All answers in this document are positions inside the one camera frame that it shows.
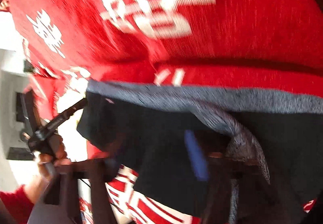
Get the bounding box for operator left hand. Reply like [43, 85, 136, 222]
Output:
[36, 134, 72, 181]

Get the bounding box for grey cabinet furniture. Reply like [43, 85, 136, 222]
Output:
[1, 49, 33, 191]

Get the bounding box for red wedding bedspread white characters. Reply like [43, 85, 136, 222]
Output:
[0, 0, 323, 224]

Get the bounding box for black pants blue patterned trim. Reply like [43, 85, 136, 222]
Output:
[77, 80, 322, 223]

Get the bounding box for red sleeved left forearm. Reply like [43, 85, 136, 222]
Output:
[1, 175, 51, 224]

